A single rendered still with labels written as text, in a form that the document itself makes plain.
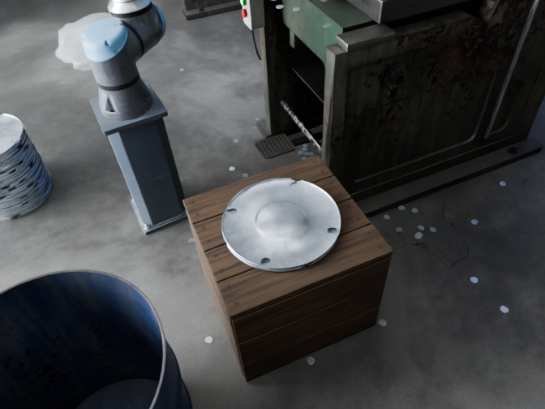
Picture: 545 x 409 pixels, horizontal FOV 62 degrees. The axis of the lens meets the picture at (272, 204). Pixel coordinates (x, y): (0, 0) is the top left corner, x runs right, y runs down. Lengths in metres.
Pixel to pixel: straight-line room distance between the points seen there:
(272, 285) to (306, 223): 0.18
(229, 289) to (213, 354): 0.36
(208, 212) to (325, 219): 0.30
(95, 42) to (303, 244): 0.72
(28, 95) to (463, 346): 2.18
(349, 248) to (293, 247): 0.13
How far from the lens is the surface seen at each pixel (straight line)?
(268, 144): 1.64
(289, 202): 1.15
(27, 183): 1.85
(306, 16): 1.47
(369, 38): 1.24
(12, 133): 1.84
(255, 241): 1.08
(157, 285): 1.50
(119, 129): 1.35
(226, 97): 2.20
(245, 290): 1.02
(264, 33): 1.66
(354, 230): 1.12
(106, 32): 1.31
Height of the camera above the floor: 1.20
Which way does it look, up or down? 47 degrees down
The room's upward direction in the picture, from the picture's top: 4 degrees counter-clockwise
